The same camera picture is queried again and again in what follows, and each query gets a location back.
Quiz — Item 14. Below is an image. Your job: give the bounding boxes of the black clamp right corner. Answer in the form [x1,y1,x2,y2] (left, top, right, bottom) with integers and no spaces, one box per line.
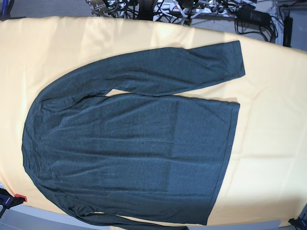
[288,218,307,230]

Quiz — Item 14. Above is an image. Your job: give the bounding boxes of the red and black clamp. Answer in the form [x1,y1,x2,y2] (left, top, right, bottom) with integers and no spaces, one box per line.
[0,188,27,209]

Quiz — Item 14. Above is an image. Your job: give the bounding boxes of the black power adapter box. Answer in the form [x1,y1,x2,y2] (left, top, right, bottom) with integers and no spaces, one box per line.
[237,8,271,27]

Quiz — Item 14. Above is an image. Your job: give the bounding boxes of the white power strip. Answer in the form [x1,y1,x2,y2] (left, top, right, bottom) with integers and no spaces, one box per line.
[154,0,227,13]

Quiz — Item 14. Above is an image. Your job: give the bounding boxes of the black upright post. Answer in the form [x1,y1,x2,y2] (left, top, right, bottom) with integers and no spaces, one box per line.
[283,13,293,47]

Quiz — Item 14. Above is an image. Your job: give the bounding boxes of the tangled black cables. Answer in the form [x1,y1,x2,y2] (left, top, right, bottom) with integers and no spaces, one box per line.
[234,4,281,44]

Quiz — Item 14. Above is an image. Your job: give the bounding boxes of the yellow table cloth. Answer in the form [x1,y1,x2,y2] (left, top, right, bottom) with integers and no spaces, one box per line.
[0,17,307,226]

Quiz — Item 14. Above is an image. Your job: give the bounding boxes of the dark green long-sleeve shirt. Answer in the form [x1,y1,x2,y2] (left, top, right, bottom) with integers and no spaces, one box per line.
[22,41,245,230]

